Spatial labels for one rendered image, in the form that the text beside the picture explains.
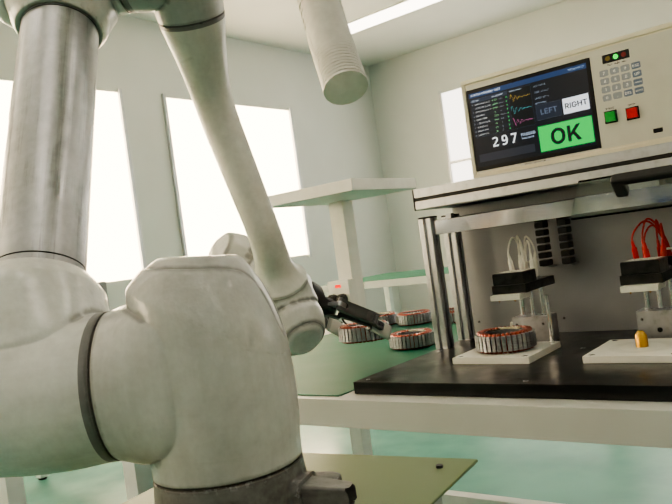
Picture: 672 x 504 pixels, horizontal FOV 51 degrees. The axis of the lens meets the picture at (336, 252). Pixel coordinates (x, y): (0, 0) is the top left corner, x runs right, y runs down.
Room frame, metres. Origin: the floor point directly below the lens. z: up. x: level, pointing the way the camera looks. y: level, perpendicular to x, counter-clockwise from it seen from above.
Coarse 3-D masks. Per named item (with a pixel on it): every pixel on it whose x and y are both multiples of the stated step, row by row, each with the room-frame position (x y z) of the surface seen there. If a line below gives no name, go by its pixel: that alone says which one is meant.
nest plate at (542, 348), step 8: (544, 344) 1.31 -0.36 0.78; (552, 344) 1.30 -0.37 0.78; (560, 344) 1.32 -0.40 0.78; (472, 352) 1.33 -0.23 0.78; (512, 352) 1.27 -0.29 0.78; (520, 352) 1.26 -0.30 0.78; (528, 352) 1.25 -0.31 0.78; (536, 352) 1.24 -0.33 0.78; (544, 352) 1.26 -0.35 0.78; (456, 360) 1.29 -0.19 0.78; (464, 360) 1.28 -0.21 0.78; (472, 360) 1.27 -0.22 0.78; (480, 360) 1.26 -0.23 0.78; (488, 360) 1.25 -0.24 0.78; (496, 360) 1.25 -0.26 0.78; (504, 360) 1.24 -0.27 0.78; (512, 360) 1.23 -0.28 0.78; (520, 360) 1.22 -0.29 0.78; (528, 360) 1.21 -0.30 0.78
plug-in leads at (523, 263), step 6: (510, 240) 1.44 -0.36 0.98; (516, 240) 1.45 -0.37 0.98; (522, 246) 1.45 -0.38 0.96; (528, 246) 1.41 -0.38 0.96; (522, 252) 1.46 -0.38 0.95; (534, 252) 1.42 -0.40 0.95; (510, 258) 1.43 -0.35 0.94; (522, 258) 1.41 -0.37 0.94; (534, 258) 1.42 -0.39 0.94; (510, 264) 1.42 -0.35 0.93; (522, 264) 1.41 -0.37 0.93; (534, 264) 1.40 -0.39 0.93; (510, 270) 1.43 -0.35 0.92
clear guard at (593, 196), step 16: (608, 176) 1.08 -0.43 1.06; (576, 192) 1.09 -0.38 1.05; (592, 192) 1.07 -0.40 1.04; (608, 192) 1.05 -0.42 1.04; (640, 192) 1.02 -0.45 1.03; (656, 192) 1.00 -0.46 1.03; (576, 208) 1.07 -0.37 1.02; (592, 208) 1.05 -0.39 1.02; (608, 208) 1.03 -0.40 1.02; (624, 208) 1.02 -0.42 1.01; (640, 208) 1.00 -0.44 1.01; (656, 208) 0.99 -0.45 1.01
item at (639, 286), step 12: (624, 264) 1.21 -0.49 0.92; (636, 264) 1.20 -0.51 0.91; (648, 264) 1.19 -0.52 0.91; (660, 264) 1.18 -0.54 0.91; (624, 276) 1.21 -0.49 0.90; (636, 276) 1.20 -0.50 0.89; (648, 276) 1.19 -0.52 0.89; (660, 276) 1.18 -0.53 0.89; (624, 288) 1.19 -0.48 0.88; (636, 288) 1.18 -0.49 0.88; (648, 288) 1.17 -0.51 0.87; (660, 288) 1.18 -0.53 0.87; (648, 300) 1.29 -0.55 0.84; (660, 300) 1.27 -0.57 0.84
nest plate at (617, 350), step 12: (600, 348) 1.20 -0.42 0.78; (612, 348) 1.18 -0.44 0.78; (624, 348) 1.17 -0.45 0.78; (636, 348) 1.15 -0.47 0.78; (648, 348) 1.14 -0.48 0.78; (660, 348) 1.13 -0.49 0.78; (588, 360) 1.14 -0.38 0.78; (600, 360) 1.13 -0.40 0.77; (612, 360) 1.12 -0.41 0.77; (624, 360) 1.11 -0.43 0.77; (636, 360) 1.10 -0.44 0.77; (648, 360) 1.09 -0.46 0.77; (660, 360) 1.08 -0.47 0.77
